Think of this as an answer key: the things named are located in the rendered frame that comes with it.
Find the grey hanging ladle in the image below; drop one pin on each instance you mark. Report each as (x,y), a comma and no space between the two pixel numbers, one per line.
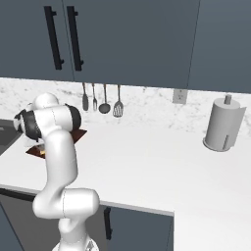
(104,105)

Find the brown wooden cutting board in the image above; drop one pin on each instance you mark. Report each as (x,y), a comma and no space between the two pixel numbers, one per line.
(79,134)

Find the dark grey base cupboard door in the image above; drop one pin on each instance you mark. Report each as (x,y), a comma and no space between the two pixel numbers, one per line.
(140,230)

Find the dark grey sink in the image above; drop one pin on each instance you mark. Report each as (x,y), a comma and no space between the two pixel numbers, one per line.
(6,135)

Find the grey hanging fork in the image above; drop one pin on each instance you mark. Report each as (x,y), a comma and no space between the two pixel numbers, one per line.
(94,99)

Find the grey paper towel holder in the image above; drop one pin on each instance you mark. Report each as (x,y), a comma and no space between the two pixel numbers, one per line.
(224,125)

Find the yellow sponge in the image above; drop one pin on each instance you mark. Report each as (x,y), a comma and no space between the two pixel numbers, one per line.
(42,150)

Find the grey wall power outlet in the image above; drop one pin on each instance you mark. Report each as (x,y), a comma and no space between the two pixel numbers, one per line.
(180,96)

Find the grey hanging spatula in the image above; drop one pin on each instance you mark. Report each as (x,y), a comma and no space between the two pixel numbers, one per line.
(85,99)

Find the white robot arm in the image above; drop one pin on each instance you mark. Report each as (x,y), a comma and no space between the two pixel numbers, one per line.
(60,163)

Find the grey hanging slotted turner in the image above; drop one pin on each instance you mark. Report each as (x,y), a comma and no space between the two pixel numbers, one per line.
(118,108)

